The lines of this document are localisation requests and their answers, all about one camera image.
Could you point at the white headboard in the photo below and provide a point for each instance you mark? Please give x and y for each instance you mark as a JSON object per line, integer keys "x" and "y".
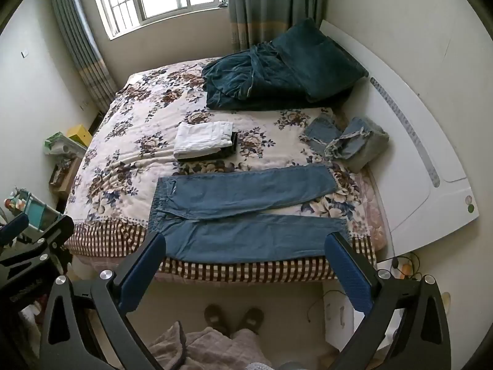
{"x": 420, "y": 123}

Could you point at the white cabinet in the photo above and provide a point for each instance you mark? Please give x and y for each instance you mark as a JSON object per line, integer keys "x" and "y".
{"x": 339, "y": 316}

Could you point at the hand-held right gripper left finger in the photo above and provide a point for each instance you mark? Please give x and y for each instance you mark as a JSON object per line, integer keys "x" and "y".
{"x": 141, "y": 275}

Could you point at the teal basket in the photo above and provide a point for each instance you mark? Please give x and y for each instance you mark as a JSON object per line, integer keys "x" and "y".
{"x": 38, "y": 214}

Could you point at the folded frayed denim shorts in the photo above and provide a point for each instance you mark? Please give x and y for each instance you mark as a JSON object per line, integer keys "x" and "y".
{"x": 319, "y": 133}

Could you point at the person's beige plaid trouser legs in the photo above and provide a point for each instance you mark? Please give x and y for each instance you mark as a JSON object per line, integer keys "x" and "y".
{"x": 223, "y": 350}

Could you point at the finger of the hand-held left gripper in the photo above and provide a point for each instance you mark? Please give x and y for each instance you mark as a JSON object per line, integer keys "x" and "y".
{"x": 15, "y": 226}
{"x": 54, "y": 235}

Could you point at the white and green plastic bag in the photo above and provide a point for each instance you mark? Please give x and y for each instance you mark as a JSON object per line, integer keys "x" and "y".
{"x": 61, "y": 146}

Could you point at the yellow box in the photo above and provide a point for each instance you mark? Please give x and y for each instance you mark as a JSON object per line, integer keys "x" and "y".
{"x": 79, "y": 135}

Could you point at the dark teal pillow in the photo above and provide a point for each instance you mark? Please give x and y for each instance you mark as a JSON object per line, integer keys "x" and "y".
{"x": 319, "y": 59}

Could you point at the blue jeans pants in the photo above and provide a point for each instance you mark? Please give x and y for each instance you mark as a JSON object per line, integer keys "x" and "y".
{"x": 238, "y": 239}

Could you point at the bed with floral sheet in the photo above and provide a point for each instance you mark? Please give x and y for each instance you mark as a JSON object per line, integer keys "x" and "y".
{"x": 131, "y": 150}

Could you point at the wooden nightstand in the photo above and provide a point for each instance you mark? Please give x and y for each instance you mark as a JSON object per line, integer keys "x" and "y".
{"x": 61, "y": 177}

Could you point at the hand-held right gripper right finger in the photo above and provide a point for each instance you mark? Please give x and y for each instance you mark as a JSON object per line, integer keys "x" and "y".
{"x": 348, "y": 277}

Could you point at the black folded pants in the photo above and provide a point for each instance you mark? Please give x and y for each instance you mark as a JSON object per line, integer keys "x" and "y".
{"x": 233, "y": 144}

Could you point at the brown slipper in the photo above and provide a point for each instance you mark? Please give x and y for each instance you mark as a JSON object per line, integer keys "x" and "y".
{"x": 252, "y": 319}
{"x": 216, "y": 318}

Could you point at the grey-green curtain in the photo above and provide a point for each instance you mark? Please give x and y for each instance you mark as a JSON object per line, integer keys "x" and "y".
{"x": 265, "y": 0}

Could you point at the white folded pants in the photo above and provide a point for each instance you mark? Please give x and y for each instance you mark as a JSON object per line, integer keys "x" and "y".
{"x": 200, "y": 138}

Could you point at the dark teal quilt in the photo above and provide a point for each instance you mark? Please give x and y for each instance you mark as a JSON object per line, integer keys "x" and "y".
{"x": 246, "y": 81}

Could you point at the folded light denim shorts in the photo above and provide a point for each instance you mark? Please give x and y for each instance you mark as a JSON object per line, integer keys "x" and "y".
{"x": 362, "y": 142}

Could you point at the striped grey-blue curtain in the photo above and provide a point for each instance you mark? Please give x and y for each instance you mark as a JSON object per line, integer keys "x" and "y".
{"x": 83, "y": 46}

